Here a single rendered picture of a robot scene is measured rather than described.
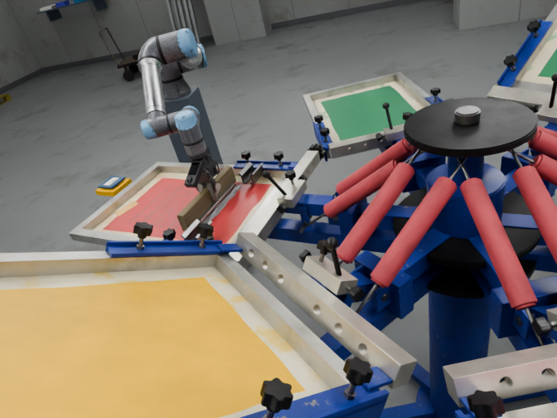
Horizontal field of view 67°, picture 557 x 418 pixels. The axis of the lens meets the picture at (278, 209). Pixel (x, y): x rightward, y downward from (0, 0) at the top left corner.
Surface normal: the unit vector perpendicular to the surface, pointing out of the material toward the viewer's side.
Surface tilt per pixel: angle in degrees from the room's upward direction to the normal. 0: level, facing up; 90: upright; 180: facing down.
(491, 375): 58
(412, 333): 0
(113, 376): 32
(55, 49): 90
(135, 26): 90
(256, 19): 90
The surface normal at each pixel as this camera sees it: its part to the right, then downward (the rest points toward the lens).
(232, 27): -0.19, 0.58
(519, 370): -0.04, 0.03
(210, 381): 0.25, -0.93
